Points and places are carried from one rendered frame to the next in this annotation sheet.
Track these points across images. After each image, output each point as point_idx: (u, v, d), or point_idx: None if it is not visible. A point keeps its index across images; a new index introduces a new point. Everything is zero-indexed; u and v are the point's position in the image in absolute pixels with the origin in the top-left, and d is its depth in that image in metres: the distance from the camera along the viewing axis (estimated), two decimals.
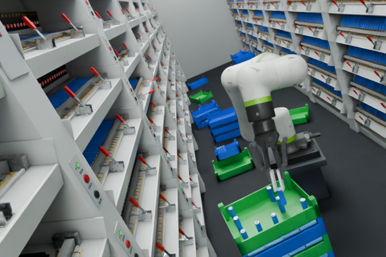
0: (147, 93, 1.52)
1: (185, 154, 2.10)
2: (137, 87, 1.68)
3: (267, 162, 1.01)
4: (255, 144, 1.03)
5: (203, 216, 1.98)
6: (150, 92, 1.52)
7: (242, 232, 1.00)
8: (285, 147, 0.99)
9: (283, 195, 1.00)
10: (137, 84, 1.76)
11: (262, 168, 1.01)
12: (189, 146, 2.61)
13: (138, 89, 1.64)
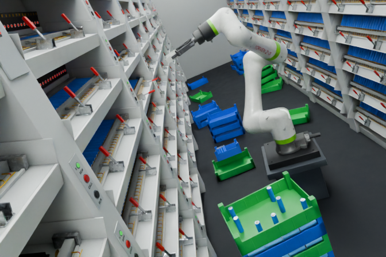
0: (147, 93, 1.52)
1: (185, 154, 2.10)
2: (137, 87, 1.68)
3: (179, 46, 1.62)
4: None
5: (203, 216, 1.98)
6: (150, 92, 1.52)
7: (133, 90, 1.67)
8: (187, 46, 1.52)
9: None
10: (137, 84, 1.76)
11: (177, 47, 1.66)
12: (189, 146, 2.61)
13: (138, 89, 1.64)
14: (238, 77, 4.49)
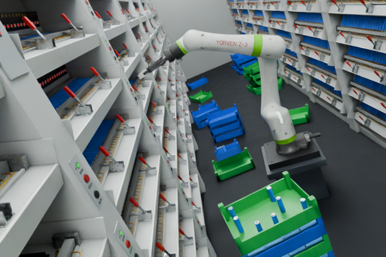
0: (136, 91, 1.52)
1: (185, 154, 2.10)
2: None
3: (151, 65, 1.76)
4: None
5: (203, 216, 1.98)
6: (134, 89, 1.51)
7: None
8: (156, 65, 1.70)
9: None
10: (134, 84, 1.76)
11: (149, 66, 1.78)
12: (189, 146, 2.61)
13: (134, 90, 1.64)
14: (238, 77, 4.49)
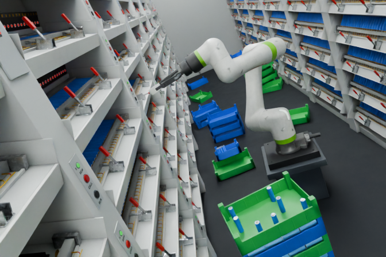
0: (147, 93, 1.52)
1: (185, 154, 2.10)
2: (134, 87, 1.68)
3: (165, 79, 1.52)
4: None
5: (203, 216, 1.98)
6: None
7: None
8: (171, 79, 1.46)
9: None
10: (134, 84, 1.76)
11: (162, 80, 1.54)
12: (189, 146, 2.61)
13: (135, 89, 1.64)
14: None
